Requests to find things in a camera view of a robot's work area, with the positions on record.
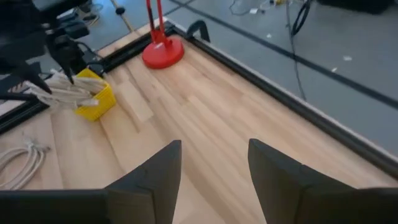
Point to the black equipment case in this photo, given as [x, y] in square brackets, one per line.
[357, 3]

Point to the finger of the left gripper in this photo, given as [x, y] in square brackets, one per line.
[28, 76]
[70, 59]

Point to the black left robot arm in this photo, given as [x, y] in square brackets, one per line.
[18, 12]

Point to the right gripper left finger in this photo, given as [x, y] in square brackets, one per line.
[149, 186]

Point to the black table edge rail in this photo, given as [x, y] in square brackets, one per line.
[280, 93]

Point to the yellow plastic basket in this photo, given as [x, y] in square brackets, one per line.
[99, 105]

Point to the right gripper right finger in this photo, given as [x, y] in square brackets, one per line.
[289, 193]

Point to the black curved clamp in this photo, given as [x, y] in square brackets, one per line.
[200, 25]

